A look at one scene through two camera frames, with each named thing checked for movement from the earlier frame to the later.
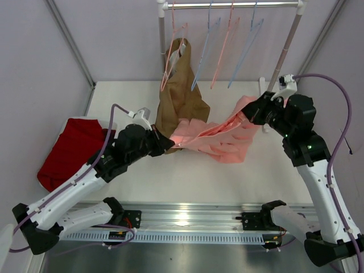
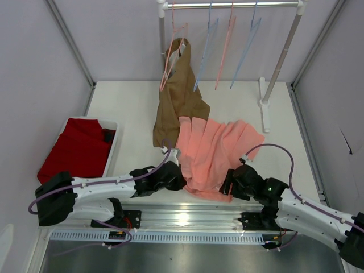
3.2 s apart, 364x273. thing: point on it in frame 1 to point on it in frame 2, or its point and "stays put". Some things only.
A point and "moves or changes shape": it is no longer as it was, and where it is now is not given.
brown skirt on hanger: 180,96 stays put
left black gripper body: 152,145 to 174,185
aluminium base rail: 194,216 stays put
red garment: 79,141 stays put
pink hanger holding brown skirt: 178,36 stays put
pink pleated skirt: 230,140 moves or changes shape
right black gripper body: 258,106 to 230,185
